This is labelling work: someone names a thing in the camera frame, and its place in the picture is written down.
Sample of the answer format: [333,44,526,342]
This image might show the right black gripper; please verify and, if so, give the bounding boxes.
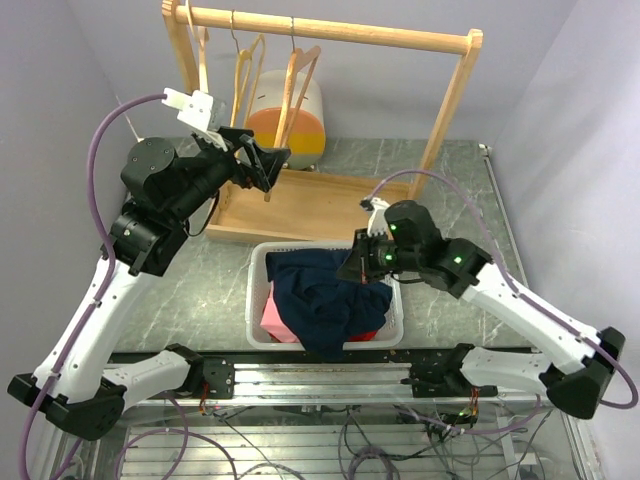
[336,227,423,284]

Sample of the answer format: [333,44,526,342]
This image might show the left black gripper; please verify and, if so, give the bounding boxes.
[167,125,289,223]

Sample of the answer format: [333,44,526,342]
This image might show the navy blue t shirt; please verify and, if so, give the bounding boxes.
[265,249,393,361]

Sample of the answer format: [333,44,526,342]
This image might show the red t shirt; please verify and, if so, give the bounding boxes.
[348,331,377,343]

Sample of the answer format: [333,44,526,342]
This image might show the pink t shirt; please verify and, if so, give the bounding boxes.
[260,294,299,343]

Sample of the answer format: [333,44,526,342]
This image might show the yellow wooden hanger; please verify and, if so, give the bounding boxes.
[229,10,266,128]

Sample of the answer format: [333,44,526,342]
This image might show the brown wooden hanger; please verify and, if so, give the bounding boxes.
[262,16,322,203]

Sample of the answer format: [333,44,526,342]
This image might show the light wooden hanger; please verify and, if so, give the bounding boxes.
[185,0,209,94]

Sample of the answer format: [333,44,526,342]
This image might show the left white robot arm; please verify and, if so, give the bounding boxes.
[8,127,291,441]

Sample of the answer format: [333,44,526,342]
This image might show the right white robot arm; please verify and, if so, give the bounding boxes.
[337,197,625,420]

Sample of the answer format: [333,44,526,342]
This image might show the wooden clothes rack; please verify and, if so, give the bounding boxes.
[161,1,484,242]

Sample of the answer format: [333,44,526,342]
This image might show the white orange round appliance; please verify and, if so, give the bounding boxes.
[245,70,326,170]

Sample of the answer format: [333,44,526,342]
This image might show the white plastic basket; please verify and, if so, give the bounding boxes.
[245,241,404,358]

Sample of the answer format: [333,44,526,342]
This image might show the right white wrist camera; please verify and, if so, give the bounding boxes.
[360,197,390,238]

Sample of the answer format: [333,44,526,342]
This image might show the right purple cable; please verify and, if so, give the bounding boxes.
[369,168,640,434]

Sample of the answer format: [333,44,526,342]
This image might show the purple cable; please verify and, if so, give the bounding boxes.
[17,92,169,480]
[369,168,640,434]

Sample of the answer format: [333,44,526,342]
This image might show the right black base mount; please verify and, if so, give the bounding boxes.
[401,343,474,398]

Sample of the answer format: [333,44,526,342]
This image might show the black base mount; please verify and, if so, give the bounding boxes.
[175,353,235,399]
[401,343,474,398]

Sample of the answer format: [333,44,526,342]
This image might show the aluminium rail frame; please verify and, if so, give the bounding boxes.
[34,349,602,479]

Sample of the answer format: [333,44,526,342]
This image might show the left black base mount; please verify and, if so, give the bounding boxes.
[175,353,235,399]

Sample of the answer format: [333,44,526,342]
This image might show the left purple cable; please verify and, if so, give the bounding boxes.
[17,92,169,480]

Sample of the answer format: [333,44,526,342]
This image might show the loose cables under frame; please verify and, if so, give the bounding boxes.
[112,394,551,480]

